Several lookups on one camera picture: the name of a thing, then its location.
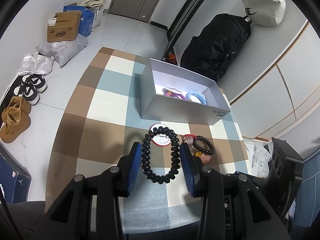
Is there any black spiral hair tie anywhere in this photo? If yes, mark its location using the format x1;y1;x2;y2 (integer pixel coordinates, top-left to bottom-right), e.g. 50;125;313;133
140;126;181;184

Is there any blue bunny hair band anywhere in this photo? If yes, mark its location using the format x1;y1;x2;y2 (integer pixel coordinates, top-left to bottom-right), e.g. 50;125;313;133
185;91;207;105

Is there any small pink figurine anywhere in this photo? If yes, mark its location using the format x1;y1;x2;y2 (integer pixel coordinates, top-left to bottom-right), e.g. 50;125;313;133
195;151;212;164

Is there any white red round badge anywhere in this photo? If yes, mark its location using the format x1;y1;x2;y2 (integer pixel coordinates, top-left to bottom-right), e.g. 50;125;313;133
150;123;171;147

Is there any red hair clip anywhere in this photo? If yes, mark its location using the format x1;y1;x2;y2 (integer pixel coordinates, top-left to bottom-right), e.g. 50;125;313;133
183;134;196;144

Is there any checkered table cloth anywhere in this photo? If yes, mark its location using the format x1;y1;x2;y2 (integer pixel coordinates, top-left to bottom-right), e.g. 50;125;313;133
44;45;250;234

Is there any grey open cardboard box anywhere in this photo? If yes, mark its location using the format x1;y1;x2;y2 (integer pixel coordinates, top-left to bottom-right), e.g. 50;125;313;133
139;59;231;125

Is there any purple hair band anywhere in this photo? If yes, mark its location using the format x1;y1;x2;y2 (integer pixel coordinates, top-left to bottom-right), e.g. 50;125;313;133
162;87;186;100

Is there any dark blue shoe box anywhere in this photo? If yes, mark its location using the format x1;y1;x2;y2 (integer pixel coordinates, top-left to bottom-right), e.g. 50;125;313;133
0;146;31;203

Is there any black backpack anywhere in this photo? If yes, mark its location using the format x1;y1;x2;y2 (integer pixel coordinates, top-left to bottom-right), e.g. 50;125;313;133
180;14;252;81

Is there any tan suede boot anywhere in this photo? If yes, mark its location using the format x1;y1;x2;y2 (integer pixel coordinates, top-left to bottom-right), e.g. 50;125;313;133
1;109;31;144
1;96;31;122

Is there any grey plastic parcel bag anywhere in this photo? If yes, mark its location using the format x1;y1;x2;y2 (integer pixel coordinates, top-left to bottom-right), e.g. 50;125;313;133
35;34;88;67

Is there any clear plastic bag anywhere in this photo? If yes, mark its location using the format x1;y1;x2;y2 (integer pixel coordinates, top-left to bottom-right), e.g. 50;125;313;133
17;54;54;76

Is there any blue cardboard box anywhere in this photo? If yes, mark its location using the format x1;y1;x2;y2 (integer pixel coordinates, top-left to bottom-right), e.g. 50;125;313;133
63;5;95;37

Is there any brown cardboard box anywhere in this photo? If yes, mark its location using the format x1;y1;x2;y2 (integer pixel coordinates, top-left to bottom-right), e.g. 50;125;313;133
47;11;81;42

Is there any cream tote bag on floor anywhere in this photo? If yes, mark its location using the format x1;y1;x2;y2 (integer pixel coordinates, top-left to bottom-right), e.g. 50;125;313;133
80;0;105;32

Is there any black tripod stand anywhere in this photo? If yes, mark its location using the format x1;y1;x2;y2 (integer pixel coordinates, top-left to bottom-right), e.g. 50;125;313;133
162;0;204;61

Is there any black bead bracelet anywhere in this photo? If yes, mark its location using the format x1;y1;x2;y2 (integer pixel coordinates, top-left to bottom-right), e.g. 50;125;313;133
191;135;217;156

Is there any white canvas drawstring bag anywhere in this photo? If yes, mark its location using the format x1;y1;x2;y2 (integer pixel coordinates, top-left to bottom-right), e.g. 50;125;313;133
242;0;286;27

